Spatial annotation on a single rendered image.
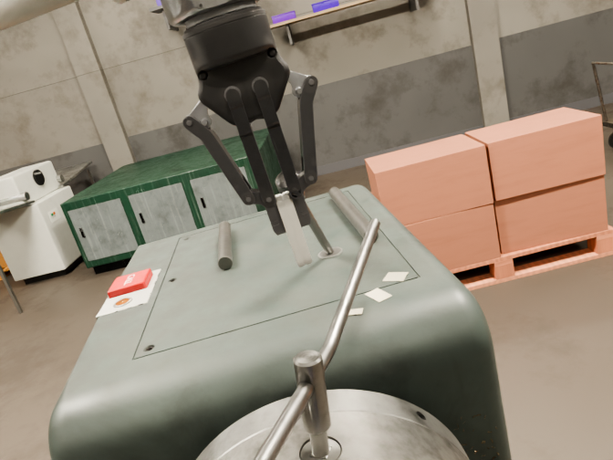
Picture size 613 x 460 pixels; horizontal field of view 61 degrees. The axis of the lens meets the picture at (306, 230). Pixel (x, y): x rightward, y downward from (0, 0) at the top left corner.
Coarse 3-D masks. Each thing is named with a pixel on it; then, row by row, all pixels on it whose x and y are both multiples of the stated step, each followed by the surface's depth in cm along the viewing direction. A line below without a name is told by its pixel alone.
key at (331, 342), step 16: (368, 240) 55; (368, 256) 53; (352, 272) 51; (352, 288) 49; (336, 320) 45; (336, 336) 44; (320, 352) 42; (304, 384) 38; (304, 400) 37; (288, 416) 35; (272, 432) 33; (288, 432) 34; (272, 448) 32
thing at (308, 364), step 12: (300, 360) 38; (312, 360) 38; (300, 372) 38; (312, 372) 38; (312, 384) 38; (324, 384) 39; (312, 396) 38; (324, 396) 39; (312, 408) 39; (324, 408) 39; (312, 420) 39; (324, 420) 39; (312, 432) 39; (324, 432) 40; (312, 444) 41; (324, 444) 40; (312, 456) 41; (324, 456) 41
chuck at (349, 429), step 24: (264, 432) 45; (336, 432) 43; (360, 432) 43; (384, 432) 44; (408, 432) 45; (432, 432) 47; (240, 456) 44; (288, 456) 41; (360, 456) 40; (384, 456) 41; (408, 456) 41; (432, 456) 43; (456, 456) 46
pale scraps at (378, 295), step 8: (392, 272) 63; (400, 272) 63; (408, 272) 62; (384, 280) 62; (392, 280) 61; (400, 280) 61; (376, 288) 60; (368, 296) 59; (376, 296) 59; (384, 296) 58; (352, 312) 57; (360, 312) 56
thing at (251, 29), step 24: (216, 24) 41; (240, 24) 42; (264, 24) 43; (192, 48) 43; (216, 48) 42; (240, 48) 42; (264, 48) 43; (216, 72) 45; (240, 72) 45; (264, 72) 45; (288, 72) 46; (216, 96) 46
